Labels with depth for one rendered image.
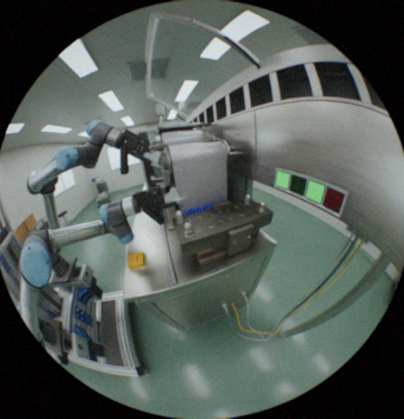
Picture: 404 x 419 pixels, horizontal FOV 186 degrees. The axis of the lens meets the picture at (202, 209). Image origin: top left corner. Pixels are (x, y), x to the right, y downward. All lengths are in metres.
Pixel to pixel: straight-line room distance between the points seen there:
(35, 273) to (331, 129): 0.83
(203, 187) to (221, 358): 1.29
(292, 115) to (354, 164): 0.22
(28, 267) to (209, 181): 0.71
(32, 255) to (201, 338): 1.23
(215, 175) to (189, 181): 0.12
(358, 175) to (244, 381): 1.39
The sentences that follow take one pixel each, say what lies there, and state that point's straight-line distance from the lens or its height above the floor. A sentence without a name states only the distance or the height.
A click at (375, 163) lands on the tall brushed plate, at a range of 0.38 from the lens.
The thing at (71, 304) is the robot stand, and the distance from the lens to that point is 1.00.
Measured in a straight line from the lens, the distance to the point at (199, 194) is 0.53.
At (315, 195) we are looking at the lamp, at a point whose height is 1.18.
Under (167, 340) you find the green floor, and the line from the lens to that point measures 1.35.
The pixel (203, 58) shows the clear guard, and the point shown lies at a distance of 0.78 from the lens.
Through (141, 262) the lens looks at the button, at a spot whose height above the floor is 0.92.
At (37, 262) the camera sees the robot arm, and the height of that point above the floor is 1.16.
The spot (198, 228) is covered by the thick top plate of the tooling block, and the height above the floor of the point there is 1.03.
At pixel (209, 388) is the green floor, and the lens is 1.36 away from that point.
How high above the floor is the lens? 1.28
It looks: 28 degrees down
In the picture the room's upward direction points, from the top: 5 degrees counter-clockwise
